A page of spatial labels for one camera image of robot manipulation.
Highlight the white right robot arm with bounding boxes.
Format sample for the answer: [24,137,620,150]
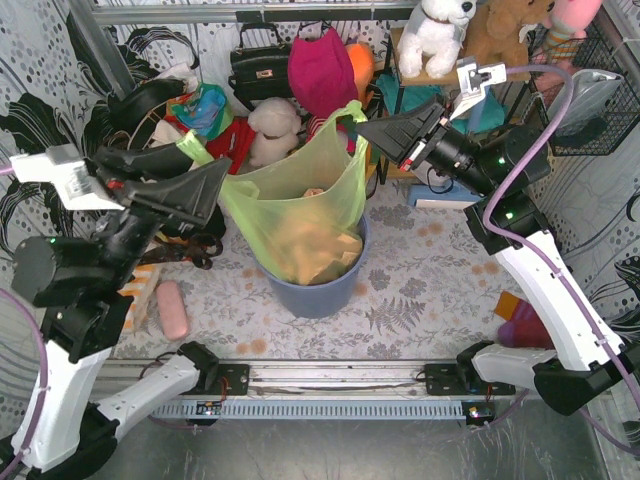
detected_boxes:
[356,96,639,416]

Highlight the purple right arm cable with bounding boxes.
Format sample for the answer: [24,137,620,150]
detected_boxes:
[482,64,640,456]

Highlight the wooden metal shelf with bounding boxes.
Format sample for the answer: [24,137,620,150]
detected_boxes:
[375,27,539,185]

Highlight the blue plastic trash bin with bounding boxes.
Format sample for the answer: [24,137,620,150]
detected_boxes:
[256,215,371,319]

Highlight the teal folded cloth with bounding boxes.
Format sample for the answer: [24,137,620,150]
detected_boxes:
[375,73,507,136]

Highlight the cream canvas tote bag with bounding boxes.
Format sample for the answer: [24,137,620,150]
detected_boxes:
[148,120,188,148]

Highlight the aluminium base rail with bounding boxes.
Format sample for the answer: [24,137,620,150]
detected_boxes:
[99,357,516,426]

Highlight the white fluffy plush dog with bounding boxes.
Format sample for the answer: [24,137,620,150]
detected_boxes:
[248,97,302,167]

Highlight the brown patterned leather bag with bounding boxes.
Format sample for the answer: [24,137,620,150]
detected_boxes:
[139,233,223,270]

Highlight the pink cylindrical pillow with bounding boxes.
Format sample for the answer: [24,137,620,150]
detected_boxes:
[156,281,189,341]

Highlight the orange white checkered cloth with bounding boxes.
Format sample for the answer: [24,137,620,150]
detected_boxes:
[120,264,162,333]

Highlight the orange plush toy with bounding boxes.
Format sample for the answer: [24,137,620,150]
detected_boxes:
[346,43,375,107]

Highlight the black wire basket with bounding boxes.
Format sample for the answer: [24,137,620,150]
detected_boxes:
[529,25,639,156]

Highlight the green plastic trash bag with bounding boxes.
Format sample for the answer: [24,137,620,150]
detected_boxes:
[175,99,370,286]

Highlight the white grey plush dog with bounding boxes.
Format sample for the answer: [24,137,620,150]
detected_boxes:
[398,0,476,79]

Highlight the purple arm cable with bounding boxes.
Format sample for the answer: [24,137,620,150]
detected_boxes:
[0,162,49,469]
[482,64,640,456]

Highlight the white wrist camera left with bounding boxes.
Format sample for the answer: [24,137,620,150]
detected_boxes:
[10,144,124,211]

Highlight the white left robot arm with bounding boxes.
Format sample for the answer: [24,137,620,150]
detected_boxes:
[1,144,231,479]

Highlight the white pink plush doll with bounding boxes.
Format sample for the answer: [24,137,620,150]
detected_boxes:
[306,116,356,154]

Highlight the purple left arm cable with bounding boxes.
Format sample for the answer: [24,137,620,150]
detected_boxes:
[0,162,49,469]

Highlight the red folded cloth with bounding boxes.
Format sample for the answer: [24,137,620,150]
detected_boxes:
[205,117,256,175]

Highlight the purple red plush toy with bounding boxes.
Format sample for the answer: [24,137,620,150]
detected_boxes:
[494,291,554,350]

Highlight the magenta cloth bag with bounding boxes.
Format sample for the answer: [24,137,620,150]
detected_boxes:
[288,27,358,118]

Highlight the crumpled brown printed paper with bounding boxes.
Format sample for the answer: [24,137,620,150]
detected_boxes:
[276,188,364,286]

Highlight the black leather handbag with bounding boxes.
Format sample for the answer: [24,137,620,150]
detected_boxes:
[228,22,294,111]

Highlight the pink plush toy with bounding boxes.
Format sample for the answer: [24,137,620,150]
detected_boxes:
[543,0,602,55]

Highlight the silver foil pouch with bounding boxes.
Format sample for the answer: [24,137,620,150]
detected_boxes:
[555,69,624,136]

